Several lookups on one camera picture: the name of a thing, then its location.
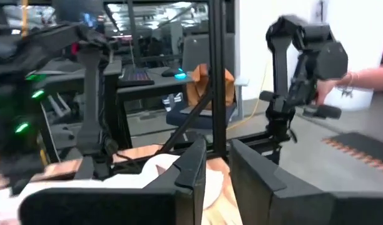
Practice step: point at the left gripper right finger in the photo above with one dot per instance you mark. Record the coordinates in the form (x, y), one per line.
(273, 200)

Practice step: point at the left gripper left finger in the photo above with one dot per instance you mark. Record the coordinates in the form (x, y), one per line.
(116, 206)

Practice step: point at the white striped dish towel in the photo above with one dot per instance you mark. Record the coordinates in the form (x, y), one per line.
(155, 167)

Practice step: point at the person's forearm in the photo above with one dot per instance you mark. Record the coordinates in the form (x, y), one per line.
(373, 78)

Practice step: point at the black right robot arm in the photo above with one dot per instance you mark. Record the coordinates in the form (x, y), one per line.
(88, 103)

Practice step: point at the black mat orange edge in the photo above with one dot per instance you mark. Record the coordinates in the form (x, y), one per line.
(360, 147)

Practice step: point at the blue office chair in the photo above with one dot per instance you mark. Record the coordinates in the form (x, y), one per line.
(204, 120)

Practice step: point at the person's hand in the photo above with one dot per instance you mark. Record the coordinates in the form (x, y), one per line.
(324, 90)

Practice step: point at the white round container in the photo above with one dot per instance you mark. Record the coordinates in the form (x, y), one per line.
(348, 101)

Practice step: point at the black keyboard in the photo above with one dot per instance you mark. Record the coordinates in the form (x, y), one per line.
(135, 76)

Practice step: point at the brown paper bag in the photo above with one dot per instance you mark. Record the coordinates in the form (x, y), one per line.
(197, 87)

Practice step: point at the black computer mouse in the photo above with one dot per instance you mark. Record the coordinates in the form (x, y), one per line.
(176, 73)

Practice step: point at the grey monitor back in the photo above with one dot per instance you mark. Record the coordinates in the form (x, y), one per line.
(196, 50)

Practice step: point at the black aluminium frame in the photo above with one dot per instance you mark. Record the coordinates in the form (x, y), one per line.
(221, 78)

